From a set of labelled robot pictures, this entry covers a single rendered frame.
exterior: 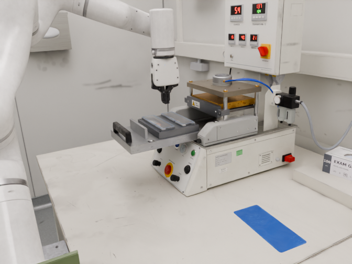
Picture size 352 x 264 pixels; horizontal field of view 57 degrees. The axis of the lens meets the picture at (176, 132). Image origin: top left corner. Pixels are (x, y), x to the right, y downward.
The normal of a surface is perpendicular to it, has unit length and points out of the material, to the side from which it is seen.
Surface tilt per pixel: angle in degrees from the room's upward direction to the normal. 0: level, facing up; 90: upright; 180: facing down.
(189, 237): 0
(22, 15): 87
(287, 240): 0
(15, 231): 48
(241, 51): 90
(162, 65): 87
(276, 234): 0
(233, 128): 90
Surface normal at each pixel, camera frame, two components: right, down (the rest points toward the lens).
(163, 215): -0.04, -0.94
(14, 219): 0.58, -0.52
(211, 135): 0.48, 0.27
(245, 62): -0.88, 0.18
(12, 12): 0.25, 0.18
